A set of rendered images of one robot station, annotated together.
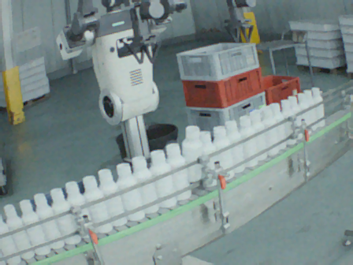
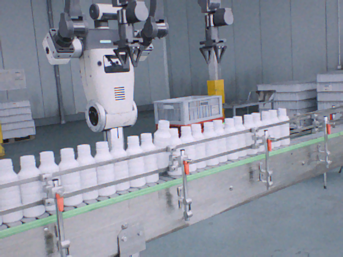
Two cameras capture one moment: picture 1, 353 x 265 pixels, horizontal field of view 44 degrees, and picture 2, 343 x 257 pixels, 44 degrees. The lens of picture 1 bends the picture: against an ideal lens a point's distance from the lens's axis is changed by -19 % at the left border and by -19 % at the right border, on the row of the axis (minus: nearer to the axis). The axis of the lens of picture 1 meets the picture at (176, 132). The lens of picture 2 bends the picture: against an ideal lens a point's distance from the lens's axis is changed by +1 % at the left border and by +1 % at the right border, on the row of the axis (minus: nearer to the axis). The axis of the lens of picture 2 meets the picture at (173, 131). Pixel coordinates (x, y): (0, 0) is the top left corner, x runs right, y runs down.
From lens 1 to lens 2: 24 cm
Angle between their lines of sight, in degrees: 8
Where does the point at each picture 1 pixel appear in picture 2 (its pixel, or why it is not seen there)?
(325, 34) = (296, 94)
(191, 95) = not seen: hidden behind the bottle
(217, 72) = (185, 118)
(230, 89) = not seen: hidden behind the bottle
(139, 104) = (120, 117)
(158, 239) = (125, 217)
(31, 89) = (13, 128)
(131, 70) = (116, 86)
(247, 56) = (213, 106)
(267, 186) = (227, 186)
